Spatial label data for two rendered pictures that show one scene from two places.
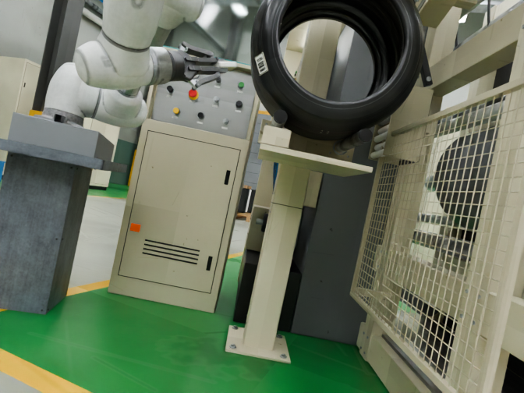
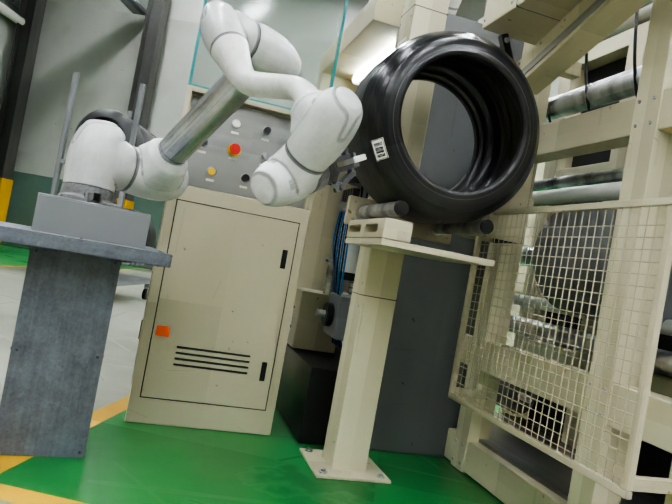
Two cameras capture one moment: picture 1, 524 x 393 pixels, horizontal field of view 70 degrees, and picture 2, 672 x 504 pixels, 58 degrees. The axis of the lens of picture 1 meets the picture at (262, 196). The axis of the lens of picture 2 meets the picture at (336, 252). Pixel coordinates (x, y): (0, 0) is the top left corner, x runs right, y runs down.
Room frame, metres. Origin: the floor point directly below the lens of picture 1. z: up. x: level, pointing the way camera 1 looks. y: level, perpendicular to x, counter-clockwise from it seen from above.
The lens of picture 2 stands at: (-0.46, 0.57, 0.70)
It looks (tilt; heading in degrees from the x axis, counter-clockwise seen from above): 1 degrees up; 346
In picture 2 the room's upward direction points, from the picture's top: 10 degrees clockwise
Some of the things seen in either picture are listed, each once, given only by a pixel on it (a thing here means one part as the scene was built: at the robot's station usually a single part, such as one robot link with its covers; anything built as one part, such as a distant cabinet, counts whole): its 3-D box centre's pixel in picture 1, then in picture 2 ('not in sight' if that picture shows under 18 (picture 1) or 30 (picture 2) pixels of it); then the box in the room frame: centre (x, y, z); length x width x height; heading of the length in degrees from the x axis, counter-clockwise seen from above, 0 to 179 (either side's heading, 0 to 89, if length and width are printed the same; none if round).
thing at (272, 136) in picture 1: (273, 143); (377, 230); (1.36, 0.00, 0.83); 0.36 x 0.09 x 0.06; 2
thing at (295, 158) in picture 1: (308, 161); (415, 250); (1.37, -0.14, 0.80); 0.37 x 0.36 x 0.02; 92
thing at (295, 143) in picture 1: (306, 140); (400, 220); (1.55, -0.13, 0.90); 0.40 x 0.03 x 0.10; 92
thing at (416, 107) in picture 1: (398, 126); (496, 200); (1.60, -0.51, 1.05); 0.20 x 0.15 x 0.30; 2
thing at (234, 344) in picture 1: (257, 341); (343, 463); (1.62, -0.11, 0.01); 0.27 x 0.27 x 0.02; 2
